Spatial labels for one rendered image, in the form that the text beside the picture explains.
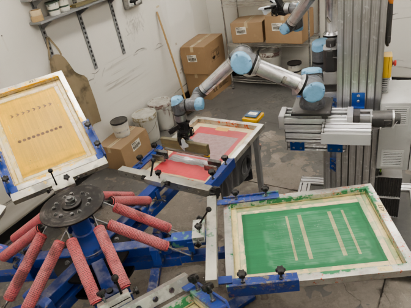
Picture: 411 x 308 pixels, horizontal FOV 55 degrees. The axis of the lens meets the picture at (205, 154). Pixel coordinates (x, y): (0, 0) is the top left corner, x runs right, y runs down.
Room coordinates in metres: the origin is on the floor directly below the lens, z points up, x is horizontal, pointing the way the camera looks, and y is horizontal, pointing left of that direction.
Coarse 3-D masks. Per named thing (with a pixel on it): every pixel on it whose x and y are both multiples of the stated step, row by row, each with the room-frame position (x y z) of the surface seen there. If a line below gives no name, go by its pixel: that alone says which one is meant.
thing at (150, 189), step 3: (147, 186) 1.90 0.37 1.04; (150, 186) 1.89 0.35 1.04; (153, 186) 1.89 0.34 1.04; (156, 186) 1.88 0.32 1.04; (162, 186) 1.91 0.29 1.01; (144, 189) 1.87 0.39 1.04; (147, 189) 1.87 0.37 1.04; (150, 189) 1.86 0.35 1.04; (153, 189) 1.86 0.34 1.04; (156, 189) 1.87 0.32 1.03; (159, 189) 1.89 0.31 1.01; (141, 192) 1.85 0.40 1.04; (144, 192) 1.84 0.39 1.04; (147, 192) 1.84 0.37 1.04; (150, 192) 1.83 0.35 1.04; (153, 192) 1.85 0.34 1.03; (138, 195) 1.83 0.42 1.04; (141, 195) 1.83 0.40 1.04; (144, 195) 1.82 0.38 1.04; (147, 195) 1.81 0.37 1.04; (150, 195) 1.83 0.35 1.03; (153, 195) 1.84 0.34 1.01; (153, 198) 1.84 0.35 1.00
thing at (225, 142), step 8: (224, 136) 2.46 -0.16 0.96; (232, 136) 2.44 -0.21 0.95; (240, 136) 2.42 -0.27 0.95; (216, 144) 2.37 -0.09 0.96; (224, 144) 2.35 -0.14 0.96; (232, 144) 2.33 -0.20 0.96; (216, 152) 2.27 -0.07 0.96; (224, 152) 2.25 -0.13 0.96; (192, 168) 2.13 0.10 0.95; (200, 168) 2.11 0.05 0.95; (184, 176) 2.06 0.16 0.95; (192, 176) 2.04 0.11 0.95; (200, 176) 2.03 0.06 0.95; (208, 176) 2.01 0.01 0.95
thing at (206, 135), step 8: (200, 128) 2.66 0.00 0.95; (208, 128) 2.63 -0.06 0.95; (192, 136) 2.56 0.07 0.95; (200, 136) 2.53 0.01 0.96; (208, 136) 2.51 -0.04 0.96; (216, 136) 2.49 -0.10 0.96; (176, 152) 2.37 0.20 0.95; (168, 160) 2.29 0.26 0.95; (160, 168) 2.21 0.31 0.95; (168, 168) 2.19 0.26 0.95; (176, 168) 2.17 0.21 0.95; (184, 168) 2.15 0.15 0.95
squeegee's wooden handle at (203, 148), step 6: (162, 138) 2.27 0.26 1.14; (168, 138) 2.25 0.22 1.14; (174, 138) 2.24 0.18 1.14; (162, 144) 2.28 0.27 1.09; (168, 144) 2.24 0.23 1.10; (174, 144) 2.21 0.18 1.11; (192, 144) 2.13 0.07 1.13; (198, 144) 2.10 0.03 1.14; (204, 144) 2.09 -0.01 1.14; (186, 150) 2.16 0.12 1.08; (192, 150) 2.13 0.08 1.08; (198, 150) 2.11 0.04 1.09; (204, 150) 2.08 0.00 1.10
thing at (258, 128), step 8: (192, 120) 2.75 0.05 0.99; (200, 120) 2.75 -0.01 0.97; (208, 120) 2.71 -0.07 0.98; (216, 120) 2.67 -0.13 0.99; (224, 120) 2.64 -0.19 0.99; (232, 120) 2.62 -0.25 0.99; (248, 128) 2.50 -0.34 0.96; (256, 128) 2.43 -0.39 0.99; (176, 136) 2.54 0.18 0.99; (248, 136) 2.34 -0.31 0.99; (256, 136) 2.36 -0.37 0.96; (248, 144) 2.26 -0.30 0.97; (240, 152) 2.17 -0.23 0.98; (144, 168) 2.22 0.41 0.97
